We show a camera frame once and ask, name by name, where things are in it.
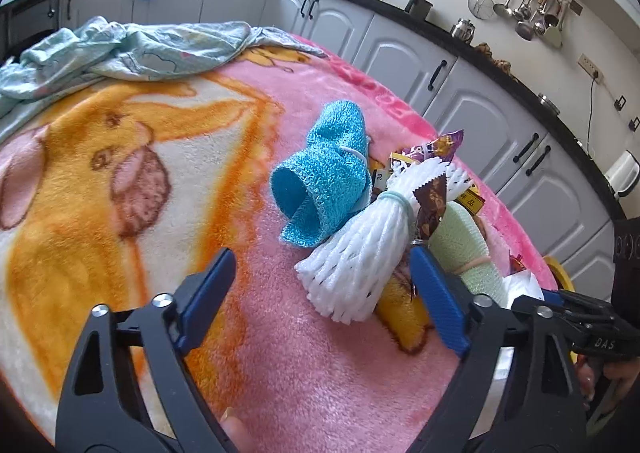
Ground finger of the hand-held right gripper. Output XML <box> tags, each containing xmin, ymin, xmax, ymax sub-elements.
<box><xmin>541</xmin><ymin>287</ymin><xmax>618</xmax><ymax>333</ymax></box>

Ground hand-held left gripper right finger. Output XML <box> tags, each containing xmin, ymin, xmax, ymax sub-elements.
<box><xmin>405</xmin><ymin>245</ymin><xmax>590</xmax><ymax>453</ymax></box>

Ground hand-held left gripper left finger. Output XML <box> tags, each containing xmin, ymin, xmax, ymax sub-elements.
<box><xmin>55</xmin><ymin>248</ymin><xmax>238</xmax><ymax>453</ymax></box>

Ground yellow bin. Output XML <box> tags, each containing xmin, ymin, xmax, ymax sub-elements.
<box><xmin>542</xmin><ymin>255</ymin><xmax>573</xmax><ymax>295</ymax></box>

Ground green knit foam net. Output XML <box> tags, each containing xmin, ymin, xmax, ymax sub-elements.
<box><xmin>430</xmin><ymin>200</ymin><xmax>501</xmax><ymax>304</ymax></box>

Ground brown snack bar wrapper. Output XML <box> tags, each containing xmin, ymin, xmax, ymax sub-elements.
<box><xmin>414</xmin><ymin>174</ymin><xmax>449</xmax><ymax>240</ymax></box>

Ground white foam net bundle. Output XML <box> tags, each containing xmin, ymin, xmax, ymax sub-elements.
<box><xmin>294</xmin><ymin>158</ymin><xmax>473</xmax><ymax>325</ymax></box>

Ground blue knit mesh scrubber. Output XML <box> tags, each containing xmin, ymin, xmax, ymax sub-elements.
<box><xmin>270</xmin><ymin>100</ymin><xmax>376</xmax><ymax>249</ymax></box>

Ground person's right hand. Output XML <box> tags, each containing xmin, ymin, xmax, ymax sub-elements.
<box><xmin>574</xmin><ymin>358</ymin><xmax>640</xmax><ymax>416</ymax></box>

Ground person's left hand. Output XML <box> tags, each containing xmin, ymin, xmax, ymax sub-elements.
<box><xmin>220</xmin><ymin>408</ymin><xmax>255</xmax><ymax>453</ymax></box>

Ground white plastic bag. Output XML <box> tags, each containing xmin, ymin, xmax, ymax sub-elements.
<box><xmin>487</xmin><ymin>270</ymin><xmax>547</xmax><ymax>394</ymax></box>

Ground white plastic container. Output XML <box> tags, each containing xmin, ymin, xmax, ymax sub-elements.
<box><xmin>606</xmin><ymin>150</ymin><xmax>640</xmax><ymax>197</ymax></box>

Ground yellow tape measure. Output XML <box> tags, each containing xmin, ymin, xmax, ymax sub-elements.
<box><xmin>370</xmin><ymin>150</ymin><xmax>485</xmax><ymax>214</ymax></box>

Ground pink printed blanket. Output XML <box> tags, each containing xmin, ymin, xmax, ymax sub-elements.
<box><xmin>0</xmin><ymin>30</ymin><xmax>561</xmax><ymax>453</ymax></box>

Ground purple snack wrapper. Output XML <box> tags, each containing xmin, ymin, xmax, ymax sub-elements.
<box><xmin>402</xmin><ymin>130</ymin><xmax>466</xmax><ymax>165</ymax></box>

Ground steel pot lid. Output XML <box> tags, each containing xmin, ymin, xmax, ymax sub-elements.
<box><xmin>536</xmin><ymin>92</ymin><xmax>562</xmax><ymax>115</ymax></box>

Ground brown roots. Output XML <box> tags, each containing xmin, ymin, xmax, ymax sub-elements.
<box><xmin>474</xmin><ymin>42</ymin><xmax>513</xmax><ymax>76</ymax></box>

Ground light blue printed cloth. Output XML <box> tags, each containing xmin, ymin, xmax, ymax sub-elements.
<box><xmin>0</xmin><ymin>16</ymin><xmax>331</xmax><ymax>144</ymax></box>

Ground white base kitchen cabinets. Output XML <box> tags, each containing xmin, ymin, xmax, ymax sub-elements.
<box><xmin>0</xmin><ymin>0</ymin><xmax>631</xmax><ymax>294</ymax></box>

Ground row of hanging kitchen utensils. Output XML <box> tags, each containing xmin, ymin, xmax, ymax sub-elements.
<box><xmin>492</xmin><ymin>0</ymin><xmax>568</xmax><ymax>50</ymax></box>

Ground steel kettle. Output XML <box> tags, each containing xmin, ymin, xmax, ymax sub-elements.
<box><xmin>450</xmin><ymin>17</ymin><xmax>477</xmax><ymax>42</ymax></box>

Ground small black pot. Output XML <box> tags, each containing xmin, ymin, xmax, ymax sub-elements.
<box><xmin>404</xmin><ymin>0</ymin><xmax>434</xmax><ymax>22</ymax></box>

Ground black power cable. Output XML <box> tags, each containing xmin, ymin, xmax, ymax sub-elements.
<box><xmin>582</xmin><ymin>77</ymin><xmax>601</xmax><ymax>156</ymax></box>

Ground wall socket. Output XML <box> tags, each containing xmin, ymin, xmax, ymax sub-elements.
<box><xmin>579</xmin><ymin>53</ymin><xmax>604</xmax><ymax>84</ymax></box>

